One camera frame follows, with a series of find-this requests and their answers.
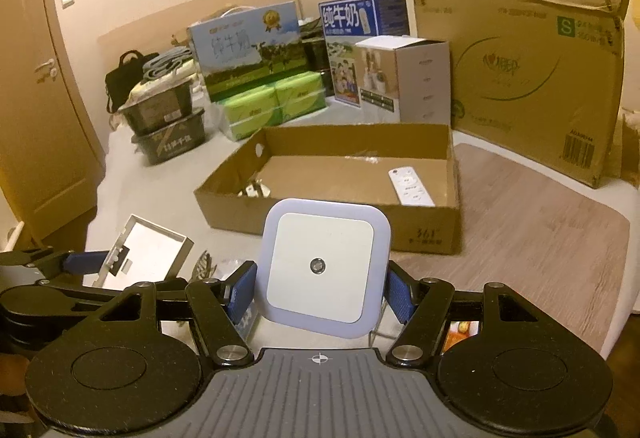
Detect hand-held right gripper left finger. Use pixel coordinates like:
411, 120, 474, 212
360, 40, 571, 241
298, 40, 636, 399
97, 261, 259, 367

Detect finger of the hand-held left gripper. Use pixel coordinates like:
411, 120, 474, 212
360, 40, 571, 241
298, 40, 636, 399
0, 284, 127, 319
0, 249, 109, 283

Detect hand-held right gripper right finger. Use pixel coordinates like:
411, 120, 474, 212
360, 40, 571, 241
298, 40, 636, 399
384, 261, 543, 367

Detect white small box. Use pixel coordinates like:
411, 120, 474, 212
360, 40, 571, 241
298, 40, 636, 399
92, 214, 195, 291

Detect white square night light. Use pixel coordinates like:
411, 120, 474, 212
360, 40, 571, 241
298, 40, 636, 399
255, 198, 392, 339

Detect shallow cardboard box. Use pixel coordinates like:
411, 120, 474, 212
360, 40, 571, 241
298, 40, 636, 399
193, 123, 463, 255

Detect small silver metal part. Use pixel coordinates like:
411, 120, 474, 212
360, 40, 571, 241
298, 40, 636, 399
239, 182, 272, 199

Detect dark stacked baskets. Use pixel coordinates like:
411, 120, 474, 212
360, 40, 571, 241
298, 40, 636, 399
119, 78, 195, 136

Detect wooden door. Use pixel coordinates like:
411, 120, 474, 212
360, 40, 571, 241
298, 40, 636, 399
0, 0, 107, 241

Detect black bag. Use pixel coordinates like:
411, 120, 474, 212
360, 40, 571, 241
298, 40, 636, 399
104, 50, 160, 113

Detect white product box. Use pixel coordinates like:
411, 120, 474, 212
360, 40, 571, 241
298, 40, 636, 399
355, 36, 452, 123

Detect light blue milk carton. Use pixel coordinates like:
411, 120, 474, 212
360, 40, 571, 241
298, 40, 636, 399
186, 0, 308, 102

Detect flat cardboard sheet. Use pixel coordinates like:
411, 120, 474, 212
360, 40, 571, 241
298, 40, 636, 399
96, 0, 302, 83

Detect dark boxes stack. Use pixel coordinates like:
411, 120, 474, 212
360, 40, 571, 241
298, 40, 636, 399
298, 18, 332, 71

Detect large brown cardboard box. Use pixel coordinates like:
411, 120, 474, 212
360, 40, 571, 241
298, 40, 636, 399
409, 0, 632, 189

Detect dark blue milk carton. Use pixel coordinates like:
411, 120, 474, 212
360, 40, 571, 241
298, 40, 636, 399
318, 0, 412, 109

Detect grey coiled cable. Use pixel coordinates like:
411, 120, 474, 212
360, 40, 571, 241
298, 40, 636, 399
142, 46, 192, 82

